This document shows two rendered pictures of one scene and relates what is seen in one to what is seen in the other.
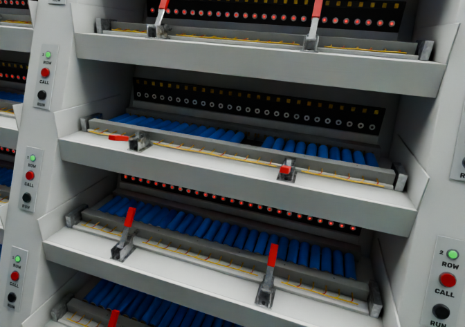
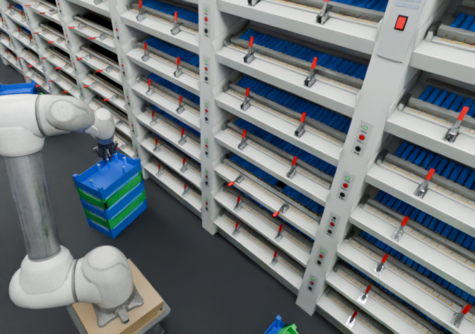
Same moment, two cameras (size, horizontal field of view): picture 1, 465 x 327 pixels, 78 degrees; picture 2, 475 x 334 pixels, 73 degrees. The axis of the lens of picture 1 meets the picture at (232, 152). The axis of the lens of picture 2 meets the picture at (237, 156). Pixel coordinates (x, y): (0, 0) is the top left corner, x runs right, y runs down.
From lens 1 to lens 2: 1.18 m
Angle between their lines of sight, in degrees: 42
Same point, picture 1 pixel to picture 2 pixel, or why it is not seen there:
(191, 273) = (258, 222)
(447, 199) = (323, 237)
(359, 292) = (309, 246)
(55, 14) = (206, 126)
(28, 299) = (211, 210)
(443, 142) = (323, 222)
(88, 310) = (230, 216)
